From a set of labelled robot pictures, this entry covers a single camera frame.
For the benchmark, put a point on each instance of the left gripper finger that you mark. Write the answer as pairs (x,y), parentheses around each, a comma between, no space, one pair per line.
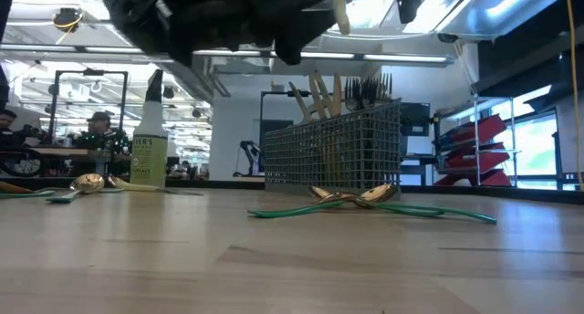
(292,47)
(409,1)

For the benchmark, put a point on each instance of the red storage bin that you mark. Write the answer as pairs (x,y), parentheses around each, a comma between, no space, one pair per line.
(497,179)
(488,159)
(479,129)

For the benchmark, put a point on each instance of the background wooden table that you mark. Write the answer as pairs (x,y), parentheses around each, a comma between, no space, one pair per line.
(55,152)

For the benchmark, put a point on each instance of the person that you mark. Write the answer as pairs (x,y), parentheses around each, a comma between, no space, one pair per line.
(7,122)
(189,168)
(99,122)

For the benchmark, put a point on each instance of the long led light bar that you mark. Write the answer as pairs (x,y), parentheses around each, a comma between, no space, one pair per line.
(388,57)

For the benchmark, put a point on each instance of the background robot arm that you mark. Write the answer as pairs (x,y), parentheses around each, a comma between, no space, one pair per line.
(248,149)

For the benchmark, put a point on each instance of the dark monitor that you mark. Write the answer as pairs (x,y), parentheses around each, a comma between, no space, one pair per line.
(415,118)

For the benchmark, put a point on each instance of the metal shelf rack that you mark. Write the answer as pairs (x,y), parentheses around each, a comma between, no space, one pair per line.
(476,122)

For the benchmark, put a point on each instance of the grey plastic cutlery basket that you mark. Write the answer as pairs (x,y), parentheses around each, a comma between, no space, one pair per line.
(328,149)

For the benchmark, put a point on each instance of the black ceiling-mounted device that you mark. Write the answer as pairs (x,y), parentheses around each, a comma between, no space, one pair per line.
(67,19)

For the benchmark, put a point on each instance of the spray bottle yellow-green label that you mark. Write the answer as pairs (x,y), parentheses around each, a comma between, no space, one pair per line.
(149,159)

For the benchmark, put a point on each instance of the black metal rig frame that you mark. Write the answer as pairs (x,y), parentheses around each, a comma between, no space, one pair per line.
(91,72)

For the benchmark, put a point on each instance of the black pendant lamp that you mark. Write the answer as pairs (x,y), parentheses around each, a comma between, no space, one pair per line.
(196,113)
(169,93)

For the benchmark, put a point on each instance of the black fork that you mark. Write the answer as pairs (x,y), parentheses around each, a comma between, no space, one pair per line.
(374,91)
(387,88)
(351,92)
(363,92)

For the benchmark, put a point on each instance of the black dome camera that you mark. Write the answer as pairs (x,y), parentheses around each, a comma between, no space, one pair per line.
(447,38)

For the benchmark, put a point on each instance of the black metal stand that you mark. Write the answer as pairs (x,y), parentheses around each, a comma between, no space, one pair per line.
(278,93)

